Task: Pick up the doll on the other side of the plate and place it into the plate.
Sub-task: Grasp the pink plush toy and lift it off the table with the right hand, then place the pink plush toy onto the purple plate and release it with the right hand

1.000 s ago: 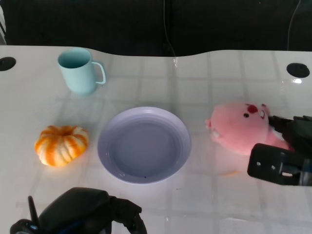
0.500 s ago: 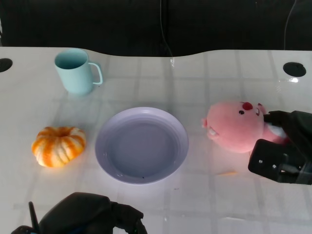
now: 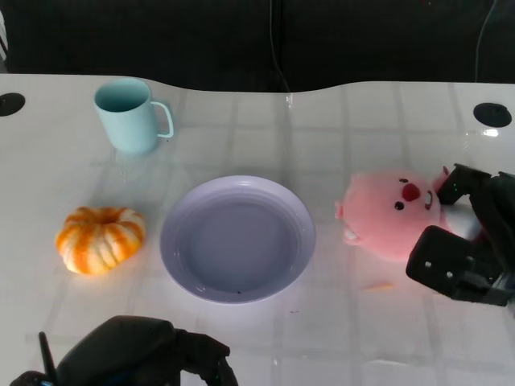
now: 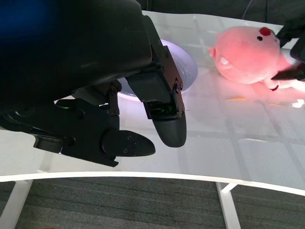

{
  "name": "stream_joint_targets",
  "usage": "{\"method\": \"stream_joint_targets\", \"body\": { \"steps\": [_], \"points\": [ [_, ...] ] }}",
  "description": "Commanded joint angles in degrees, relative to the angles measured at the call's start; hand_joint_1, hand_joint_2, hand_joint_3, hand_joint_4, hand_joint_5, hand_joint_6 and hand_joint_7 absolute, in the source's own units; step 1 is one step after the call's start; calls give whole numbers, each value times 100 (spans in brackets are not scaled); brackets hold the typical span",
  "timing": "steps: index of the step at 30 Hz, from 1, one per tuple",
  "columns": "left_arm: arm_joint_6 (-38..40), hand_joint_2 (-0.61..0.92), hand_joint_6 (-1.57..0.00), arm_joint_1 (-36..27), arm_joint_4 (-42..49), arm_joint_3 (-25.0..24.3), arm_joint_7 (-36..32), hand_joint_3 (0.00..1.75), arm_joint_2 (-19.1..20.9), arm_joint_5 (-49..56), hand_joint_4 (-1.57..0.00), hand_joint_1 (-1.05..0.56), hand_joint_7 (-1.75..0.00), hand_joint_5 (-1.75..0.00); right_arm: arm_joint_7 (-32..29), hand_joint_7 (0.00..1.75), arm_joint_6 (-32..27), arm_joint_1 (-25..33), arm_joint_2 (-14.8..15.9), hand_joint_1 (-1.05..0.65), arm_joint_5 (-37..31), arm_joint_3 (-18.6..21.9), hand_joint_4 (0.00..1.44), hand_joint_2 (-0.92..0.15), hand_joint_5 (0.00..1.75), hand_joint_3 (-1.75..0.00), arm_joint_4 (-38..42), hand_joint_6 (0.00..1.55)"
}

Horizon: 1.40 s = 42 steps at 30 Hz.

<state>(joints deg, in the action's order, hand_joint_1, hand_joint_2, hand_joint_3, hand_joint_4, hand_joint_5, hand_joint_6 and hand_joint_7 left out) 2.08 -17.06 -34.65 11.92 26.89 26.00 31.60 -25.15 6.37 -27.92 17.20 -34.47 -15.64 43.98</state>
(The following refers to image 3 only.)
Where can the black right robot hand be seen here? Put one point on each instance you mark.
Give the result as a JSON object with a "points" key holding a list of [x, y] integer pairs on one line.
{"points": [[495, 217]]}

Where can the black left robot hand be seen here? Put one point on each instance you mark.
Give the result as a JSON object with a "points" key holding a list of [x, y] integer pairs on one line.
{"points": [[133, 350]]}

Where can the pink plush pig doll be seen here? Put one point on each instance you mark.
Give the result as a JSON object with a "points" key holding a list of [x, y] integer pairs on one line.
{"points": [[378, 213]]}

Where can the lavender round plate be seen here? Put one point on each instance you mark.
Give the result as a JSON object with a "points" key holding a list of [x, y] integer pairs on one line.
{"points": [[237, 241]]}

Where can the black table grommet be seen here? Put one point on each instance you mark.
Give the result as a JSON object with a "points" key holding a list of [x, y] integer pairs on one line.
{"points": [[493, 115], [10, 104]]}

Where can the orange white striped pumpkin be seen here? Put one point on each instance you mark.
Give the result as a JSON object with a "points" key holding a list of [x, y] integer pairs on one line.
{"points": [[100, 241]]}

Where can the small yellow stick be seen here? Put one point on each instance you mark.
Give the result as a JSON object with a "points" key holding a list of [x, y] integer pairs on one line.
{"points": [[378, 286]]}

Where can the light teal mug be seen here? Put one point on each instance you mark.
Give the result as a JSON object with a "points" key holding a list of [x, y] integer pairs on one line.
{"points": [[128, 128]]}

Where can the black backdrop cloth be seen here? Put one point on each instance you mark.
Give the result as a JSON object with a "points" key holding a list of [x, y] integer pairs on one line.
{"points": [[161, 40]]}

